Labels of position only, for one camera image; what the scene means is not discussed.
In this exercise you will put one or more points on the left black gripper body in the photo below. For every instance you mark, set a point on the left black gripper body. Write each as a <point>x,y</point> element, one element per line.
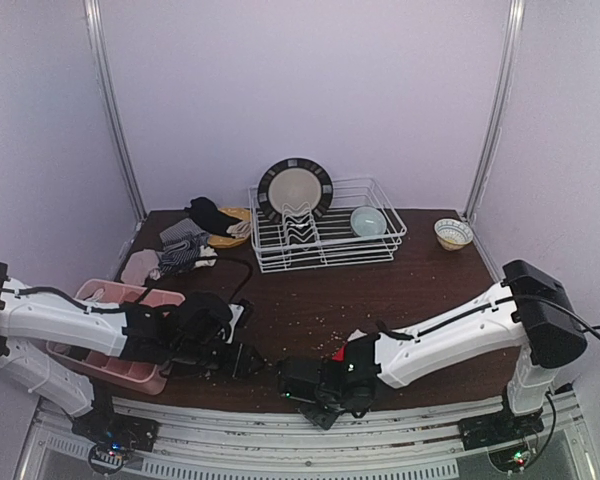
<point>238,360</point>

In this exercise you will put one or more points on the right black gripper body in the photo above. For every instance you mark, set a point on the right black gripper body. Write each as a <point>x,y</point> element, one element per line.
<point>318,409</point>

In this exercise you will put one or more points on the red white-trimmed underwear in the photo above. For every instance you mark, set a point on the red white-trimmed underwear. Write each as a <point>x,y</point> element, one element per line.
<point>339,355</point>

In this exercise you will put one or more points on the striped navy underwear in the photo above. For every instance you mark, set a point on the striped navy underwear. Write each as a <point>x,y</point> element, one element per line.
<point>189,253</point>

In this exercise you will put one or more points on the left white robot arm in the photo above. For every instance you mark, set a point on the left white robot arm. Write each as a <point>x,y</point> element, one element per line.
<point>43,313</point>

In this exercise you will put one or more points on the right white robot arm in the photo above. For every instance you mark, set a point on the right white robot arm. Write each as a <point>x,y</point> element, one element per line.
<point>527,309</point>

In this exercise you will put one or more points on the beige pink underwear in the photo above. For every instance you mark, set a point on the beige pink underwear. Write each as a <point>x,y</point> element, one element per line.
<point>141,266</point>

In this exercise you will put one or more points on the grey striped underwear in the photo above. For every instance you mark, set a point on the grey striped underwear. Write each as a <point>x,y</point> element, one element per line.
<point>180,231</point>

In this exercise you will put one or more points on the pink plastic organizer box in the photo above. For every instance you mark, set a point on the pink plastic organizer box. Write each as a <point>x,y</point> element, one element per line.
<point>143,377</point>

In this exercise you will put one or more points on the white cream sock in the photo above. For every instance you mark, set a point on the white cream sock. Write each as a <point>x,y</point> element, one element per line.
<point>240,230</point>

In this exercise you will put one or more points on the light blue bowl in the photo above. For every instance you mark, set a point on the light blue bowl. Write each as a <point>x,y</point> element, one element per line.
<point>367,221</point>

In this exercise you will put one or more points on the black rimmed grey plate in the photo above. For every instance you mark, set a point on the black rimmed grey plate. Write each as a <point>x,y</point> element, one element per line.
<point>294,184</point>

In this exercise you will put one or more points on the patterned white yellow bowl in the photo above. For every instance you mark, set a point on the patterned white yellow bowl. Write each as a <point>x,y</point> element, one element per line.
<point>452,234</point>

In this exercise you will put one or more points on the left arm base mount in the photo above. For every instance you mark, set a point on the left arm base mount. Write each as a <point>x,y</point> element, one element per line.
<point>115,441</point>

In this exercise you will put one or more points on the white wire dish rack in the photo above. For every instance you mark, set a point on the white wire dish rack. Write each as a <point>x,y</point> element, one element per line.
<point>303,240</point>

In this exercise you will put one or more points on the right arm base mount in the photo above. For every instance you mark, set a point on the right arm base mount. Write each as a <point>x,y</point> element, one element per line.
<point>512,442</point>

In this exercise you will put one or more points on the left metal frame post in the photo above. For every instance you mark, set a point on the left metal frame post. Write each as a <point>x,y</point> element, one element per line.
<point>97,41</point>

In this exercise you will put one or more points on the metal frame post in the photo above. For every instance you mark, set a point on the metal frame post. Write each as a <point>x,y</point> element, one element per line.
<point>97,41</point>
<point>512,39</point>

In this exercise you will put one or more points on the right metal frame post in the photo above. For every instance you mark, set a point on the right metal frame post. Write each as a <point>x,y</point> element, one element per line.
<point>512,39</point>

